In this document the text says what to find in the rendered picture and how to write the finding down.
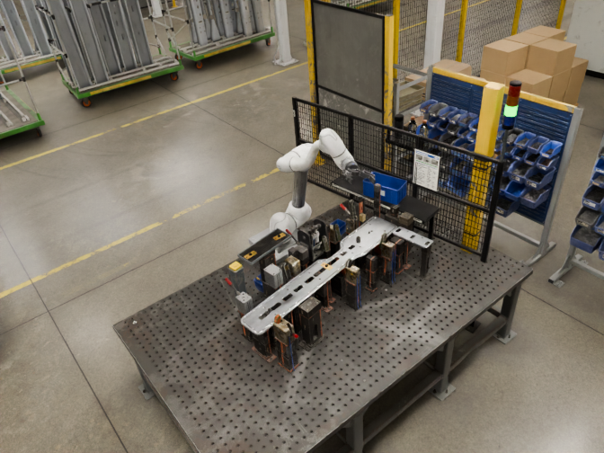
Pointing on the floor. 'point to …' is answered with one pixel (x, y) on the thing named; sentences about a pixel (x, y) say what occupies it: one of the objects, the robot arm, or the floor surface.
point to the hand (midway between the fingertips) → (362, 181)
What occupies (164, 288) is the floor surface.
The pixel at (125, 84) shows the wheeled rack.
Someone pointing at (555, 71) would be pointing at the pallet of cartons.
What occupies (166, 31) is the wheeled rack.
